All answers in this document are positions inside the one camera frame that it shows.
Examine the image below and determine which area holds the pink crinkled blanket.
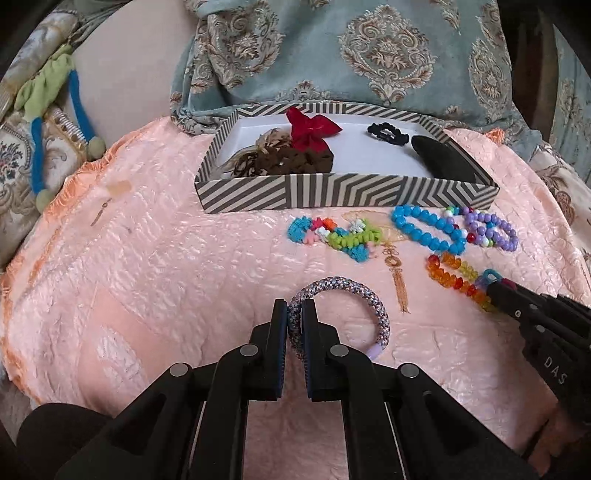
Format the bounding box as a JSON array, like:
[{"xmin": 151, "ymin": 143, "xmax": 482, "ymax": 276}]
[{"xmin": 0, "ymin": 115, "xmax": 585, "ymax": 467}]

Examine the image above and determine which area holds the purple bead bracelet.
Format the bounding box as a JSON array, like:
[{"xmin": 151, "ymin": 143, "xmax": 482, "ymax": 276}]
[{"xmin": 462, "ymin": 209, "xmax": 519, "ymax": 252}]

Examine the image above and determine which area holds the red fabric bow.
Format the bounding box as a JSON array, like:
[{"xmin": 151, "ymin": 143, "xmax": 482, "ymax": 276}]
[{"xmin": 286, "ymin": 108, "xmax": 343, "ymax": 151}]

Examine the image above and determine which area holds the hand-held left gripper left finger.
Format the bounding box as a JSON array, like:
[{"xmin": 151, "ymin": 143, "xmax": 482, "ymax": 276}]
[{"xmin": 53, "ymin": 299, "xmax": 289, "ymax": 480}]

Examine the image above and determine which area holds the brown scrunchie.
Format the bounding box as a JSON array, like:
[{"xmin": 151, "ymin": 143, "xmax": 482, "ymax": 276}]
[{"xmin": 252, "ymin": 138, "xmax": 334, "ymax": 176}]

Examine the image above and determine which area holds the braided cord bracelet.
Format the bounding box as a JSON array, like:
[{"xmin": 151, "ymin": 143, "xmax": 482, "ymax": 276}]
[{"xmin": 286, "ymin": 276, "xmax": 391, "ymax": 374}]

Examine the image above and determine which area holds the floral upholstered cushion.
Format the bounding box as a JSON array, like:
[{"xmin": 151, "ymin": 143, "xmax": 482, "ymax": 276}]
[{"xmin": 0, "ymin": 9, "xmax": 107, "ymax": 268}]

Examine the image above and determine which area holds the blue damask cushion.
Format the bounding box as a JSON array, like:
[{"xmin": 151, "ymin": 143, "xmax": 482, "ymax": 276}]
[{"xmin": 168, "ymin": 0, "xmax": 546, "ymax": 144}]

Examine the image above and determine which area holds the small gold earring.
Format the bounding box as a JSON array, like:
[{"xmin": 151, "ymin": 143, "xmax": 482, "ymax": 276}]
[{"xmin": 90, "ymin": 198, "xmax": 114, "ymax": 228}]

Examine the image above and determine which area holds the beige ruffled hair tie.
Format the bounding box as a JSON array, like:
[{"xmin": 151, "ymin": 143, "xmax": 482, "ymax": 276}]
[{"xmin": 222, "ymin": 129, "xmax": 291, "ymax": 178}]

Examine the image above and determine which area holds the mixed colour bead bracelet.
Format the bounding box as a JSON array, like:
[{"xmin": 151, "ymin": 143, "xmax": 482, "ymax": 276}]
[{"xmin": 444, "ymin": 205, "xmax": 481, "ymax": 245}]

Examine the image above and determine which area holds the cream floral pillow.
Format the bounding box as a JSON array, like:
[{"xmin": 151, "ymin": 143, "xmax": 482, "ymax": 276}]
[{"xmin": 526, "ymin": 138, "xmax": 591, "ymax": 259}]

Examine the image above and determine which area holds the blue bead bracelet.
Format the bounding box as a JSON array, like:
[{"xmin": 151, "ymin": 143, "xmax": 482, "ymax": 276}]
[{"xmin": 392, "ymin": 204, "xmax": 468, "ymax": 256}]

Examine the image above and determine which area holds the small black claw clip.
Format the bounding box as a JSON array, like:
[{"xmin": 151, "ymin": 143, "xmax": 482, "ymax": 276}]
[{"xmin": 367, "ymin": 121, "xmax": 411, "ymax": 147}]

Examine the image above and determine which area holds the colourful flower bead bracelet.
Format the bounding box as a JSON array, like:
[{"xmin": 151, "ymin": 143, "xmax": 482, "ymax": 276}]
[{"xmin": 287, "ymin": 216, "xmax": 384, "ymax": 263}]

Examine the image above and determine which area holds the green and blue plush toy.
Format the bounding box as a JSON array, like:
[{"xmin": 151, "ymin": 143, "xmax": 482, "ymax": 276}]
[{"xmin": 14, "ymin": 44, "xmax": 107, "ymax": 210}]

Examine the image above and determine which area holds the plain beige cushion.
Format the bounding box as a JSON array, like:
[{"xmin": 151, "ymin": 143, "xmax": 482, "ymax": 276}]
[{"xmin": 74, "ymin": 0, "xmax": 195, "ymax": 144}]

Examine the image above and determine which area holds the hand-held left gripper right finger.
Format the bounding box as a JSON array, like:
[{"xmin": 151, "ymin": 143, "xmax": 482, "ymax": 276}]
[{"xmin": 301, "ymin": 299, "xmax": 541, "ymax": 480}]

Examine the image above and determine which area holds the striped cardboard box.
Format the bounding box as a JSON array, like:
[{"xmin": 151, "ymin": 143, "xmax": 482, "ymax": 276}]
[{"xmin": 194, "ymin": 104, "xmax": 501, "ymax": 214}]

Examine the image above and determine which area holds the gold fan tassel hairpin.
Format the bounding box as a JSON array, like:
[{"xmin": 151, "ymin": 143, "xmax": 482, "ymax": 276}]
[{"xmin": 344, "ymin": 210, "xmax": 411, "ymax": 315}]

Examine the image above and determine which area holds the blue patterned curtain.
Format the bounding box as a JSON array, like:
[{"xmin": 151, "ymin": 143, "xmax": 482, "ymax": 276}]
[{"xmin": 549, "ymin": 23, "xmax": 591, "ymax": 162}]

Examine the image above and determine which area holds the rainbow crystal bead bracelet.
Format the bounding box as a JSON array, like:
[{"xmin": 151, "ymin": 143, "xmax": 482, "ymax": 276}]
[{"xmin": 426, "ymin": 251, "xmax": 505, "ymax": 313}]

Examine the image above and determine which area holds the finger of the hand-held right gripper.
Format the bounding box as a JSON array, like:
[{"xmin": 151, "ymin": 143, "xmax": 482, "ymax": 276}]
[
  {"xmin": 486, "ymin": 278, "xmax": 561, "ymax": 315},
  {"xmin": 492, "ymin": 299, "xmax": 550, "ymax": 330}
]

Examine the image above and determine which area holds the black oval case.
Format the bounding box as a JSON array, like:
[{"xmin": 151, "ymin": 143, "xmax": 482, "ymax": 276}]
[{"xmin": 410, "ymin": 134, "xmax": 481, "ymax": 183}]

